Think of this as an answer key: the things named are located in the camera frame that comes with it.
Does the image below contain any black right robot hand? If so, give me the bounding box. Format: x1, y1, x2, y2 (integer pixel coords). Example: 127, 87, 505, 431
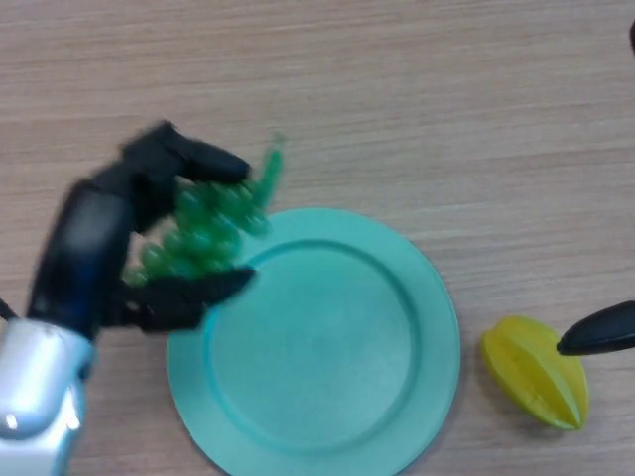
555, 17, 635, 356

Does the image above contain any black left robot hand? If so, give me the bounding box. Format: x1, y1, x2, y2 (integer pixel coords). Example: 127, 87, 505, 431
27, 120, 257, 344

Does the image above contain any green grape bunch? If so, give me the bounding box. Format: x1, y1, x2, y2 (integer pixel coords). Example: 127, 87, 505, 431
121, 131, 288, 290

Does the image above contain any teal round plate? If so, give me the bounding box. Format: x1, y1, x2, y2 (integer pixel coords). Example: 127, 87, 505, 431
166, 207, 461, 476

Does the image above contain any yellow starfruit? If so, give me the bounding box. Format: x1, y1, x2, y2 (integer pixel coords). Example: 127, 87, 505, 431
479, 315, 589, 431

